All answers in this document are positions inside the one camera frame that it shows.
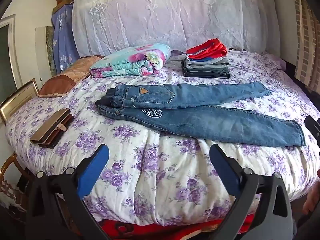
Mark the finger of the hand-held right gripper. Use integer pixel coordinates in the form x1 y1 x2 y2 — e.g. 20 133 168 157
304 115 320 140

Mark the white lace cover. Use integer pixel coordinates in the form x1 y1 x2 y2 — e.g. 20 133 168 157
72 0 280 58

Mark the wooden chair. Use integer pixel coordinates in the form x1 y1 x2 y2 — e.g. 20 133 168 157
0 152 29 212

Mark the orange brown pillow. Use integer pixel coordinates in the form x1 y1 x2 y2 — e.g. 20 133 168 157
37 55 105 98

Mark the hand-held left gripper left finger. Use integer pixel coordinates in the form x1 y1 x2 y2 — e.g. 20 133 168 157
25 144 110 240

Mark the red patterned blanket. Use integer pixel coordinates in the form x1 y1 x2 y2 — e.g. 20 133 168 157
97 214 253 240

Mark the purple floral bedspread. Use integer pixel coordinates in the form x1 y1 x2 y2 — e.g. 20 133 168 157
5 49 320 227

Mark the blue printed cloth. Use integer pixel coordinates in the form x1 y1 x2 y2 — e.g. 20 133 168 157
51 4 80 74

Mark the white framed door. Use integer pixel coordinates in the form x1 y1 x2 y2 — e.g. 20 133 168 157
0 14 24 95

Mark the person's right hand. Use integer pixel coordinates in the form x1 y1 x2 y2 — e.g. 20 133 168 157
302 170 320 215

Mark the brick pattern curtain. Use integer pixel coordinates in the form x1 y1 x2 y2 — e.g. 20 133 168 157
292 0 320 93

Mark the purple floral pillow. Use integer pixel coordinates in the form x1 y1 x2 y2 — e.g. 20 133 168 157
246 51 287 78

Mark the green marble panel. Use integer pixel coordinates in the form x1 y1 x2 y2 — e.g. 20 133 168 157
34 26 58 78

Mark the brown wallet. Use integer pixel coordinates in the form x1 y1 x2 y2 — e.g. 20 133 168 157
29 109 71 145
37 114 75 148

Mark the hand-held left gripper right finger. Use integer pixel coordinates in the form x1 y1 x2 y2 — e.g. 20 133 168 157
209 144 297 240

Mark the folded teal pink floral quilt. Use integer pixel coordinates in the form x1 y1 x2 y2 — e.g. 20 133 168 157
89 43 172 78

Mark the folded red blue garment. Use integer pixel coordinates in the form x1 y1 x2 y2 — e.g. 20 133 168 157
186 38 229 58

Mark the folded grey garment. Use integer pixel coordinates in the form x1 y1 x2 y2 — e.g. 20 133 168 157
182 55 232 70

